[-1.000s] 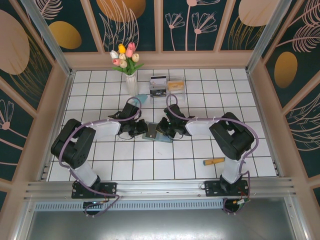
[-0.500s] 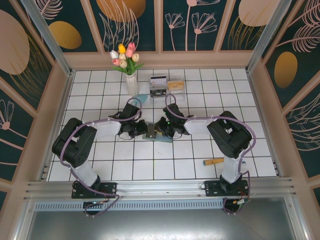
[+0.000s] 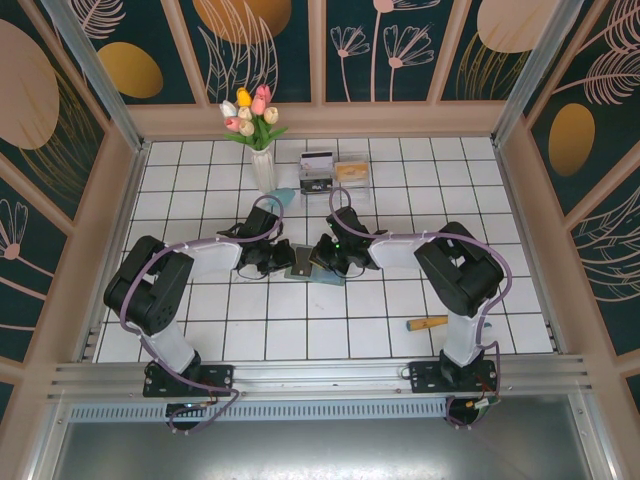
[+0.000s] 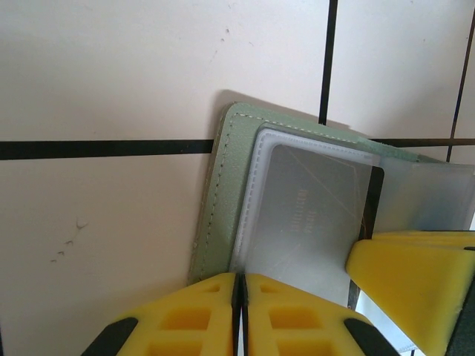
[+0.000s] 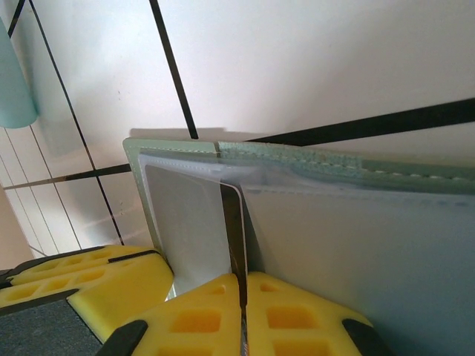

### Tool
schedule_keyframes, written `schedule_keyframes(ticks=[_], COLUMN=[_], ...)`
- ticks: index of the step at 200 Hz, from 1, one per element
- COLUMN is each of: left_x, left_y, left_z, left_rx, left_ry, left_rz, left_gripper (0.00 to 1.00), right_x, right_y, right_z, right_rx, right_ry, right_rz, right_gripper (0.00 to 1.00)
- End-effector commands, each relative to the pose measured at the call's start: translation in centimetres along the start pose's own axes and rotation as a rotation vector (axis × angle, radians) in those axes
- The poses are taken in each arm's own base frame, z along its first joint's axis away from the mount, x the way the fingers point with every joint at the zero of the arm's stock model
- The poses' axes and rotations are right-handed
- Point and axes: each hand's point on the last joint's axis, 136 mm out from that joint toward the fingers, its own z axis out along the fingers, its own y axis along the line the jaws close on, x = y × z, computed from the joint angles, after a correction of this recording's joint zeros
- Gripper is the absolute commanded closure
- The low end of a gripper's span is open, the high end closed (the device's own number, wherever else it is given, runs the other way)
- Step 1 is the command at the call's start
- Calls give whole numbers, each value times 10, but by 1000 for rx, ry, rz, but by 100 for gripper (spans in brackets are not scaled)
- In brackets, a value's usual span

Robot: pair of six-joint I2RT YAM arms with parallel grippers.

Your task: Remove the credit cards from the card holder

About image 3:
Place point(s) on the dark grey credit card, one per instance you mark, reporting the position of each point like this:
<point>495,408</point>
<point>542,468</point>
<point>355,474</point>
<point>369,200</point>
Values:
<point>302,260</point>

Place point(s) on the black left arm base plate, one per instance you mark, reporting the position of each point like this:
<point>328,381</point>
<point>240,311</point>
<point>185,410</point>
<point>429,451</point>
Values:
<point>215,377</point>

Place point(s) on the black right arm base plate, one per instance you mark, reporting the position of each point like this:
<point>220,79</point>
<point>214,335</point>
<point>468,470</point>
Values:
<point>425,375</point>

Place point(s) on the grey metal sheet panel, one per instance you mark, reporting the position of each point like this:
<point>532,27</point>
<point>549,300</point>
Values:
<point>320,450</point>

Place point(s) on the white ribbed vase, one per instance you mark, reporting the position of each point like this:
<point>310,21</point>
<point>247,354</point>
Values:
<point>262,172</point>

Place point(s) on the tan card stack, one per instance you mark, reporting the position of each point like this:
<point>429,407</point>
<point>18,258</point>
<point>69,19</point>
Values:
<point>352,172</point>

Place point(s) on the artificial tulip bouquet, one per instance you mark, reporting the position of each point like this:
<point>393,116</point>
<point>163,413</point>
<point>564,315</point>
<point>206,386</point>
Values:
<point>250,117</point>

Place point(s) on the black card stack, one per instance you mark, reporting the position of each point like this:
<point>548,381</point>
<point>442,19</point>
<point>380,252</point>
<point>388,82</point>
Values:
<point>315,185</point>

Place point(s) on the light blue plastic trowel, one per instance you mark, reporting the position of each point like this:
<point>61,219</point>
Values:
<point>285,195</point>

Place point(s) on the clear acrylic card organizer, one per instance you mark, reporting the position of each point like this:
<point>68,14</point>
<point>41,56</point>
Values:
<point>357,202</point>

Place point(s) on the green card holder wallet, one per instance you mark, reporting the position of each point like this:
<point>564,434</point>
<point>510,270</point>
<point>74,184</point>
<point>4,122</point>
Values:
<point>332,280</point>

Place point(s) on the white card stack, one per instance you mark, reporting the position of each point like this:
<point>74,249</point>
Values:
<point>316,161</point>

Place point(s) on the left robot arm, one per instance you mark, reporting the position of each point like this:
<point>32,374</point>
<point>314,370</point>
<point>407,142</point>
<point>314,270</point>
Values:
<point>145,290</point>

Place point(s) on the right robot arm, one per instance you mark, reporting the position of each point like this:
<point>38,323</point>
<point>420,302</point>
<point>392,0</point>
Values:
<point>460,275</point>

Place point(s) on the aluminium corner post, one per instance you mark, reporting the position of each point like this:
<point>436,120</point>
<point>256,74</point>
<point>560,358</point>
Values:
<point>95,75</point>
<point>535,70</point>

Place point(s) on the aluminium frame rail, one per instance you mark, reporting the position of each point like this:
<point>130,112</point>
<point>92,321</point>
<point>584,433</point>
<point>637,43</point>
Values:
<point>320,367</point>

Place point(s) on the aluminium side rail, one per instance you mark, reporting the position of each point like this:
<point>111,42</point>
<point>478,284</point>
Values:
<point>520,220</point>
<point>125,210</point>

